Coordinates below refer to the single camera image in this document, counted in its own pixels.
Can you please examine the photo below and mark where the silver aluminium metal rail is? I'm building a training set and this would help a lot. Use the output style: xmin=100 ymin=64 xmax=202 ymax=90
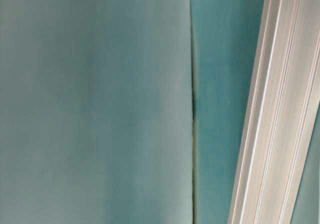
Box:
xmin=228 ymin=0 xmax=320 ymax=224

